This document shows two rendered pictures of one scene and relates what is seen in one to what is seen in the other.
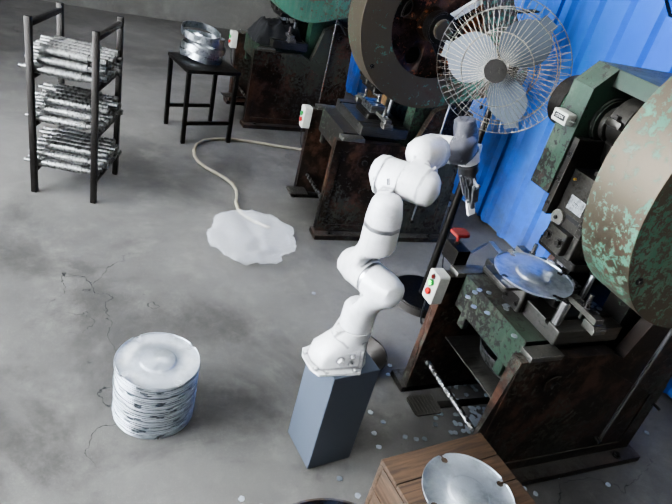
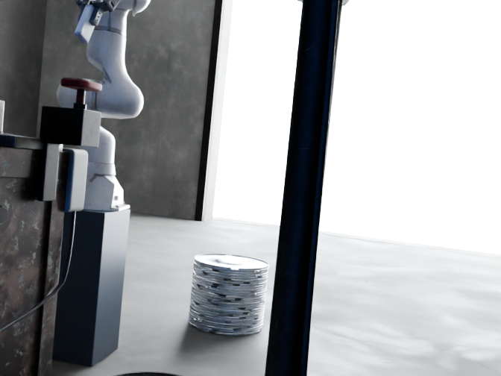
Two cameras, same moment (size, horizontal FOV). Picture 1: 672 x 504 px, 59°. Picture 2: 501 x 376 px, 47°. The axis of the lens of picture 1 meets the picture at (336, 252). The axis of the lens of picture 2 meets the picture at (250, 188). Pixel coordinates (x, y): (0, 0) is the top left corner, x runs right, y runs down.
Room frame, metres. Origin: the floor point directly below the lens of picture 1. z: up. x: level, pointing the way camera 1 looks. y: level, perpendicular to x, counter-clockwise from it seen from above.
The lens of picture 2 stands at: (3.16, -0.97, 0.64)
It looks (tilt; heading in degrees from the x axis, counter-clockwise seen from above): 3 degrees down; 137
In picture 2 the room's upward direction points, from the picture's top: 6 degrees clockwise
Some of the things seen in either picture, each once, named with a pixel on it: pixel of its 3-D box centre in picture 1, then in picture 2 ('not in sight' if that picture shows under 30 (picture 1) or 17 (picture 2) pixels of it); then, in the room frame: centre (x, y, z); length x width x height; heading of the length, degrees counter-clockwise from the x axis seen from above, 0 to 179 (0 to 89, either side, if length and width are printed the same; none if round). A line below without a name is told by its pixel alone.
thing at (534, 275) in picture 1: (533, 274); not in sight; (1.87, -0.70, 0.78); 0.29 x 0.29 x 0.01
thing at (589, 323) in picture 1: (588, 308); not in sight; (1.79, -0.90, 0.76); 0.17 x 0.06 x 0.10; 28
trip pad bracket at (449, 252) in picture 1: (451, 263); (67, 153); (2.10, -0.47, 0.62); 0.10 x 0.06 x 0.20; 28
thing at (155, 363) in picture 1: (158, 359); (231, 261); (1.53, 0.51, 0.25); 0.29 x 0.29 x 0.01
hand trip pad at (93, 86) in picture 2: (457, 239); (80, 100); (2.11, -0.46, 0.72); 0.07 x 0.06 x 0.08; 118
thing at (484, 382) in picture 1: (513, 368); not in sight; (1.94, -0.82, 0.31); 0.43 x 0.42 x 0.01; 28
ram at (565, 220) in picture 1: (582, 213); not in sight; (1.91, -0.78, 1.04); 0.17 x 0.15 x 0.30; 118
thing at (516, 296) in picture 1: (516, 289); not in sight; (1.85, -0.66, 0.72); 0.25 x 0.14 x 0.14; 118
